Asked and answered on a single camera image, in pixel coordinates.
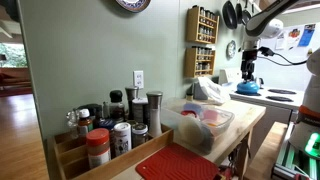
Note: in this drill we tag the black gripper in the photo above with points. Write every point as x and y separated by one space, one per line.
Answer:
247 64

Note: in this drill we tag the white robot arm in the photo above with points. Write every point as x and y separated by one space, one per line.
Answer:
306 133

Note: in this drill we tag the clear plastic crisper drawer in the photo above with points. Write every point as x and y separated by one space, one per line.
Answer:
196 125

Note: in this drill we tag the blue kettle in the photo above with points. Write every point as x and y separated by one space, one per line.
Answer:
248 87

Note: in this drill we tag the white refrigerator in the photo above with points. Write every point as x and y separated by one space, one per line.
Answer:
295 44

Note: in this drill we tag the white plastic bag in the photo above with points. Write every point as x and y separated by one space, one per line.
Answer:
206 89

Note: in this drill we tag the lower wooden spice rack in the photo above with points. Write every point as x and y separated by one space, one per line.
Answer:
199 61

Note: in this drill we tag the wooden spice rack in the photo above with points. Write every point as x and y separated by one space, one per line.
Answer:
199 61
202 25

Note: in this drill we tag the white stove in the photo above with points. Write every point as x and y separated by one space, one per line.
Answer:
281 108

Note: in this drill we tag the black hanging frying pan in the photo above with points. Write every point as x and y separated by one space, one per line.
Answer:
229 15

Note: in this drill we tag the upper wooden spice rack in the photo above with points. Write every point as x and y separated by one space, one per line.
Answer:
202 25

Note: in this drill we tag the wooden butcher block table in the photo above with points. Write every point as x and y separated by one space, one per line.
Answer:
246 117

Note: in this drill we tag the steel salt grinder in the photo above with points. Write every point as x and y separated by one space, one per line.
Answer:
154 101

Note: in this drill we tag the red silicone mat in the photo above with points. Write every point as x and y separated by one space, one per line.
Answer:
174 162

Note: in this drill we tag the steel pepper grinder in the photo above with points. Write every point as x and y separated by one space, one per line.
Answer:
132 93

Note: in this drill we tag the dark glass spice jar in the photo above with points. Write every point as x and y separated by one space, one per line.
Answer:
139 134

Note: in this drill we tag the black cap sauce bottle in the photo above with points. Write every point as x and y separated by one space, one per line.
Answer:
116 107

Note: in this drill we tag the white spice shaker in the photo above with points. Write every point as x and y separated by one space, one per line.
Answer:
122 133

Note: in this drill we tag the red lid spice jar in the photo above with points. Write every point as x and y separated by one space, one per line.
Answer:
98 147

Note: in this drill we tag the white cap hot sauce bottle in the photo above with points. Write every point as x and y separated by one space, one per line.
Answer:
85 123

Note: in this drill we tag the clear glass bottle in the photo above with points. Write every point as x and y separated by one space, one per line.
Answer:
72 122

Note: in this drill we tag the wooden spice tray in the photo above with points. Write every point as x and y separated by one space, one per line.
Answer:
72 160

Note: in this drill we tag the round wall clock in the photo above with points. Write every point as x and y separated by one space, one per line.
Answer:
231 49

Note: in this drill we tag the white wall outlet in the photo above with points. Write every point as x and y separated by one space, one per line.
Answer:
138 79

